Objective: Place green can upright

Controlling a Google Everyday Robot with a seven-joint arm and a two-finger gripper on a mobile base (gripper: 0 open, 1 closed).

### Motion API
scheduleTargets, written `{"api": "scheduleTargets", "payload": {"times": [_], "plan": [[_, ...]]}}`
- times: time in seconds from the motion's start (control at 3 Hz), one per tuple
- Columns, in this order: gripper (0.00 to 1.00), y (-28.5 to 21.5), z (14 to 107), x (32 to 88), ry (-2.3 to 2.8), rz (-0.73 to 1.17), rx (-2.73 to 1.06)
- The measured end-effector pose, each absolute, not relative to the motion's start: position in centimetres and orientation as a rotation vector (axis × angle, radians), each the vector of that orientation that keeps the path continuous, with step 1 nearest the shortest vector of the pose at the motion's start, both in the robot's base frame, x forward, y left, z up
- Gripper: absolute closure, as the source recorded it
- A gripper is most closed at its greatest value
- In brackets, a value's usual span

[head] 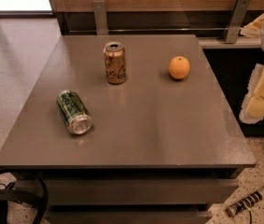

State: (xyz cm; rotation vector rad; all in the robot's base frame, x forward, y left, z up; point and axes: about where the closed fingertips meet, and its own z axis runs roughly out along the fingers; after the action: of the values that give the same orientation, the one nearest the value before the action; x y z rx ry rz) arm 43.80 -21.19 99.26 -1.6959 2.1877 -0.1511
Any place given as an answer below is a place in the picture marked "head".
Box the black headset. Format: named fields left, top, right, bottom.
left=0, top=170, right=49, bottom=224

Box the grey table drawer unit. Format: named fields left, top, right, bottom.
left=12, top=165, right=243, bottom=224

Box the orange fruit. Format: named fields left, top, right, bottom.
left=169, top=56, right=190, bottom=79

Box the gold soda can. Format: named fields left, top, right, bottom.
left=104, top=41, right=127, bottom=85

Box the left metal bracket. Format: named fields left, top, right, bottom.
left=92, top=0, right=109, bottom=35

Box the white power strip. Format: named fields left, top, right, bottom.
left=226, top=187, right=264, bottom=217

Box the green soda can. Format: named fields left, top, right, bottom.
left=56, top=90, right=93, bottom=135

